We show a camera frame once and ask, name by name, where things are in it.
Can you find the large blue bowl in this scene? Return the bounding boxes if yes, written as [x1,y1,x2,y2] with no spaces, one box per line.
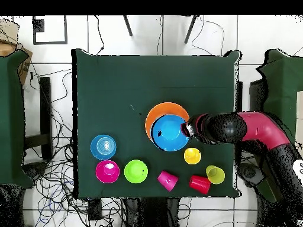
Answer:
[150,113,191,153]

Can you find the large orange bowl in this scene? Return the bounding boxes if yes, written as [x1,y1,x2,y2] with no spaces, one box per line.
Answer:
[144,102,191,142]

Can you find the pink cup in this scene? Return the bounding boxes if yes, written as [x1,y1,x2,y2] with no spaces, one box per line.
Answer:
[157,170,179,193]

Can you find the red cup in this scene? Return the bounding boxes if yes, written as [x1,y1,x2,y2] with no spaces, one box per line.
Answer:
[188,174,211,195]

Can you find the small yellow orange cup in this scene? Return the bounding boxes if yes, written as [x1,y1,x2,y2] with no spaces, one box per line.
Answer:
[183,147,202,166]

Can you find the pale yellow cup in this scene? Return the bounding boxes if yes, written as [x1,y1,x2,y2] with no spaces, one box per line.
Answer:
[205,164,226,185]

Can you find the dark green table cloth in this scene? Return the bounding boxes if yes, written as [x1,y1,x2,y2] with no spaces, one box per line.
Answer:
[71,48,242,199]

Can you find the green bowl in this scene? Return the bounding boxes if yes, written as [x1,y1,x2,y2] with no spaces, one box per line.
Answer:
[124,159,149,184]

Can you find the black computer case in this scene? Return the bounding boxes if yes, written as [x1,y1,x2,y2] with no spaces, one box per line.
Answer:
[248,79,267,113]

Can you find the grey chair base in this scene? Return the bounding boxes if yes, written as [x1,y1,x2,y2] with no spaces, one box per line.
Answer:
[22,161,49,181]
[237,163,265,189]

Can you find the light blue shallow bowl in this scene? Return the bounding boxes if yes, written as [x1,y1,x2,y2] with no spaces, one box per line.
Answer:
[90,134,117,161]

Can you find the pink bowl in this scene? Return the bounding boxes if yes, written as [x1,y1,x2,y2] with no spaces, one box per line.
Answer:
[95,160,121,184]

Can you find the green cloth side table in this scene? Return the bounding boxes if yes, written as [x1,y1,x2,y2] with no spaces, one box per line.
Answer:
[255,48,303,204]
[0,50,34,190]

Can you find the cardboard box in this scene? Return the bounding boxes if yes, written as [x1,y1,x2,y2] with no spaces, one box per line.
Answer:
[0,20,33,86]

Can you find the black cable with plug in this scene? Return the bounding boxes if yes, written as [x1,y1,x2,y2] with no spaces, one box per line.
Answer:
[94,15,105,56]

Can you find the camera tripod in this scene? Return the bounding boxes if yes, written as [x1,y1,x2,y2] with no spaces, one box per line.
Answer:
[122,14,198,45]

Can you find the black metal frame bar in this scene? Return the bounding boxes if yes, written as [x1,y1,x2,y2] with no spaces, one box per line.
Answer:
[24,76,53,161]

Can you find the black square floor frame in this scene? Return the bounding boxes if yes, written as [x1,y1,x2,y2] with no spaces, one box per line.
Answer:
[32,15,68,45]

